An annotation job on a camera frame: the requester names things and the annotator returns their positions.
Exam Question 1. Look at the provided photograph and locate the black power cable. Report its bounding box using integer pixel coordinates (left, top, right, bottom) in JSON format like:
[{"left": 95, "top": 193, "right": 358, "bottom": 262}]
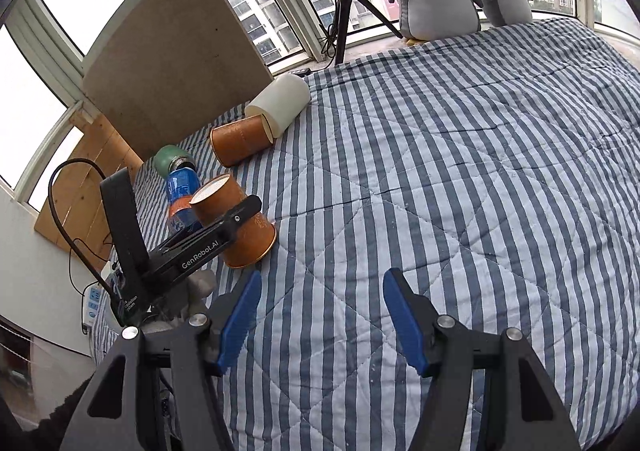
[{"left": 46, "top": 158, "right": 122, "bottom": 302}]

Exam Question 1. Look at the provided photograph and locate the white cylindrical cup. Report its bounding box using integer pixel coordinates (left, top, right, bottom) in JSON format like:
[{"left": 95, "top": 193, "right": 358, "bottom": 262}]
[{"left": 244, "top": 73, "right": 311, "bottom": 139}]

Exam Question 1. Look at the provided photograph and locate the gloved hand on left gripper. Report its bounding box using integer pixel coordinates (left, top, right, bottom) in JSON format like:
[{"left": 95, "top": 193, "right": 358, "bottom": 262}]
[{"left": 142, "top": 269, "right": 217, "bottom": 334}]

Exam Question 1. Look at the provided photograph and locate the light pine slat board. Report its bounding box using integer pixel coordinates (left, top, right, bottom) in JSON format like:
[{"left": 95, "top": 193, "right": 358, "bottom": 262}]
[{"left": 53, "top": 115, "right": 142, "bottom": 270}]

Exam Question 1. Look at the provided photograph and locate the orange paper cup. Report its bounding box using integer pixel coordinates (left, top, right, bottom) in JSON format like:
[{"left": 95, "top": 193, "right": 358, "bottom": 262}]
[
  {"left": 190, "top": 174, "right": 277, "bottom": 268},
  {"left": 209, "top": 114, "right": 273, "bottom": 167}
]

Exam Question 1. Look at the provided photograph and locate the striped blue white quilt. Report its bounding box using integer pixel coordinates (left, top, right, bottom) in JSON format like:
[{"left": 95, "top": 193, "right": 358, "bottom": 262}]
[{"left": 89, "top": 16, "right": 640, "bottom": 451}]

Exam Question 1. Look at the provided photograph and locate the black tripod stand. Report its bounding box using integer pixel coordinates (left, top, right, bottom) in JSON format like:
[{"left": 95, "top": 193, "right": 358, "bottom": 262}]
[{"left": 328, "top": 0, "right": 402, "bottom": 66}]

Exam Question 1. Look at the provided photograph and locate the white power strip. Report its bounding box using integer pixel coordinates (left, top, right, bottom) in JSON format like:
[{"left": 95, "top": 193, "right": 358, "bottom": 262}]
[{"left": 80, "top": 282, "right": 107, "bottom": 336}]

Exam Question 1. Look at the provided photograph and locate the green thermos bottle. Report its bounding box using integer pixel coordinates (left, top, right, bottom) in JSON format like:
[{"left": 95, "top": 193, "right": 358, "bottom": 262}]
[{"left": 152, "top": 145, "right": 196, "bottom": 178}]

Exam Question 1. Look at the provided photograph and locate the large brown wooden board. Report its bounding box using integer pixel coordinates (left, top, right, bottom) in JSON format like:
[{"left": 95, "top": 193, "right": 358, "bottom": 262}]
[{"left": 82, "top": 0, "right": 272, "bottom": 160}]

